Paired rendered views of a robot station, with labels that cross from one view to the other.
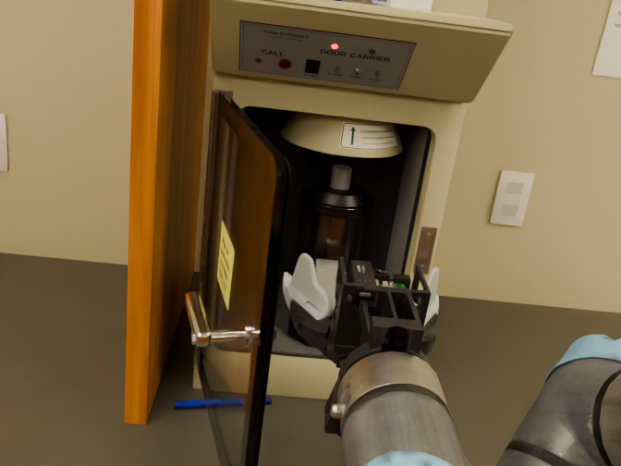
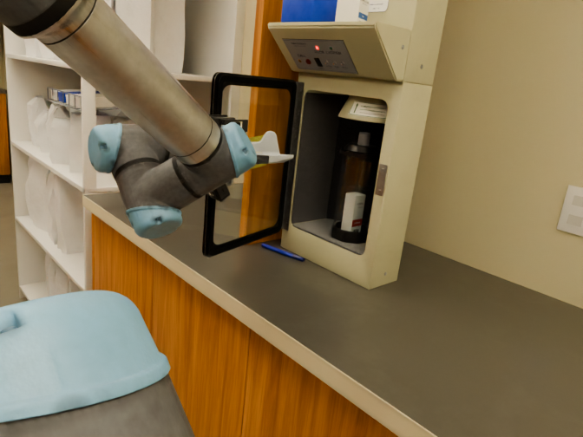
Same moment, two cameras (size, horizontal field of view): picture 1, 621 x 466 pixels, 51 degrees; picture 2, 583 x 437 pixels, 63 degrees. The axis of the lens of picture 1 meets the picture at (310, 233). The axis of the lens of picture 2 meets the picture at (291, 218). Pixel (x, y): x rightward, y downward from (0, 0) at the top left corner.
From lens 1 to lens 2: 0.86 m
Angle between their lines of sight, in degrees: 48
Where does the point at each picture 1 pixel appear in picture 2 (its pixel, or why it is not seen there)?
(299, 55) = (310, 55)
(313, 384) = (327, 258)
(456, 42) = (357, 36)
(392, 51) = (337, 47)
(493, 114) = (564, 137)
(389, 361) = not seen: hidden behind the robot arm
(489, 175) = (559, 188)
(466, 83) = (382, 65)
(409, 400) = not seen: hidden behind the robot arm
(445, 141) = (392, 107)
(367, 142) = (362, 112)
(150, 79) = (255, 69)
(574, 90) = not seen: outside the picture
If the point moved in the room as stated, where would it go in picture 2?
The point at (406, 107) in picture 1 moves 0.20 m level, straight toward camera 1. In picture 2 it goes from (373, 88) to (294, 79)
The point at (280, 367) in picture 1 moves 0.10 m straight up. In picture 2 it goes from (313, 244) to (318, 206)
